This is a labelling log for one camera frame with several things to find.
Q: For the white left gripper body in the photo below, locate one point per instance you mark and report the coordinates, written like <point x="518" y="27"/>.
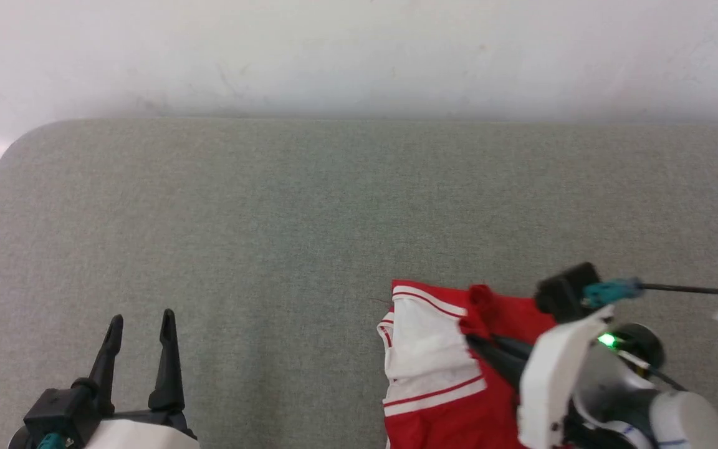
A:
<point x="147" y="433"/>

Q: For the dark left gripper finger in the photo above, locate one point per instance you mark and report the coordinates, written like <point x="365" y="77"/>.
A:
<point x="169" y="374"/>
<point x="106" y="374"/>

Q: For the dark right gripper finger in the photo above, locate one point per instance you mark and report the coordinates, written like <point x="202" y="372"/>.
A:
<point x="499" y="363"/>
<point x="515" y="347"/>

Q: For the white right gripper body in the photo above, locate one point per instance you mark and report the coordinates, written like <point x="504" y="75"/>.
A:
<point x="546" y="386"/>

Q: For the red and white jersey shirt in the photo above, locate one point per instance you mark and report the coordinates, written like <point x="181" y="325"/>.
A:
<point x="434" y="362"/>

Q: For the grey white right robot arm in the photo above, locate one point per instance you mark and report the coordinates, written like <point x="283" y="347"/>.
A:
<point x="683" y="424"/>

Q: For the grey-green fabric sofa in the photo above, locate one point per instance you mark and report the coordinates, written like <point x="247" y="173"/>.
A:
<point x="240" y="237"/>

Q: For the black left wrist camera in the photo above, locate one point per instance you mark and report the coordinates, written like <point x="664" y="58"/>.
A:
<point x="53" y="408"/>

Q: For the teal left camera plug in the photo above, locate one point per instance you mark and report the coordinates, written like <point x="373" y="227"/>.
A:
<point x="50" y="441"/>

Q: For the teal camera plug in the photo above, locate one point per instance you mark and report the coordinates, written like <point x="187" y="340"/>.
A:
<point x="608" y="292"/>
<point x="50" y="441"/>

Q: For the teal right camera plug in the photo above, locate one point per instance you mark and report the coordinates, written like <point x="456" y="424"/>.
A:
<point x="608" y="292"/>

